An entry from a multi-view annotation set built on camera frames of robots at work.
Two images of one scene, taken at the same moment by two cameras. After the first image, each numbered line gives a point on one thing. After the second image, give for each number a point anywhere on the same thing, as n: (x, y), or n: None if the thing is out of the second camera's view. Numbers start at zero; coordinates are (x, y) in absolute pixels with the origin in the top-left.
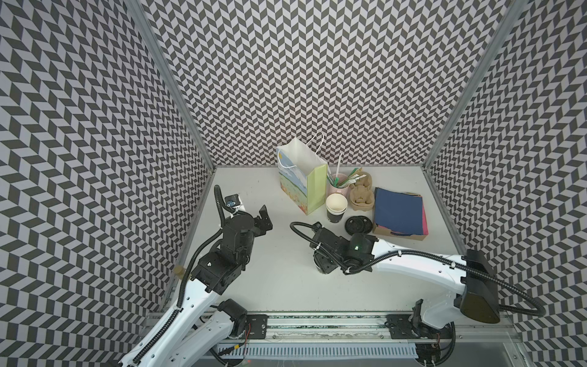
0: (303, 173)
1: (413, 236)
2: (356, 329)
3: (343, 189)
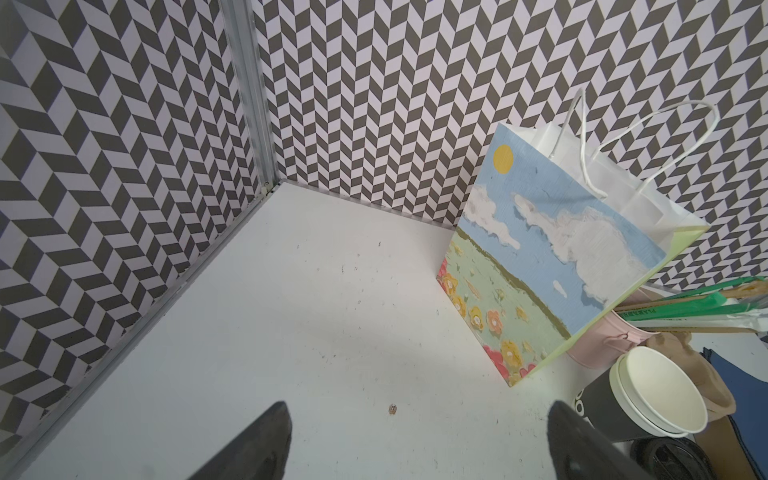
0: (557, 230)
1: (729, 456)
2: None
3: (608, 342)
